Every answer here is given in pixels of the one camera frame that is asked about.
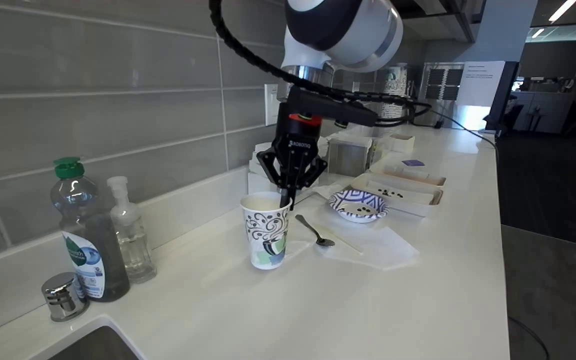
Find clear pump soap dispenser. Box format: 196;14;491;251
106;175;158;285

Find black floor cable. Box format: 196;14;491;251
507;315;552;360

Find metal spoon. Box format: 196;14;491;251
295;214;337;248

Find black post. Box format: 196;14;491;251
484;61;520;134

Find metal napkin dispenser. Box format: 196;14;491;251
326;134;375;178

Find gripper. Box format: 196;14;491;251
256;102;329;210

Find blue patterned paper bowl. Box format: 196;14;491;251
327;188;390;224

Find stack of paper cups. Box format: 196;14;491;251
374;64;410;122

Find chrome sink knob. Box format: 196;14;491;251
41;272;90;323

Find dish soap bottle green cap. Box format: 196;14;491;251
50;157;132;304

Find grey appliance with vents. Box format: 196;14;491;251
417;62;466;128

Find ceiling light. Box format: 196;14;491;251
548;0;576;24

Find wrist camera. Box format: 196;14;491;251
287;85;380;128

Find white paper sign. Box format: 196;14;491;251
455;60;507;109

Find white tray with dark beans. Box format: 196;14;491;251
349;172;444;218

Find sink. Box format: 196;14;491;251
27;320;145;360

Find patterned paper cup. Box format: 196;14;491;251
240;191;293;271

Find white paper napkin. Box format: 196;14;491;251
312;183;422;272

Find grey office counter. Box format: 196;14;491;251
510;76;576;135

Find white wall switch plate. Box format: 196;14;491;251
264;83;281;127

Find stack of white napkins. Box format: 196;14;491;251
247;136;331;197

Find small white box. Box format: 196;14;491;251
387;133;417;154

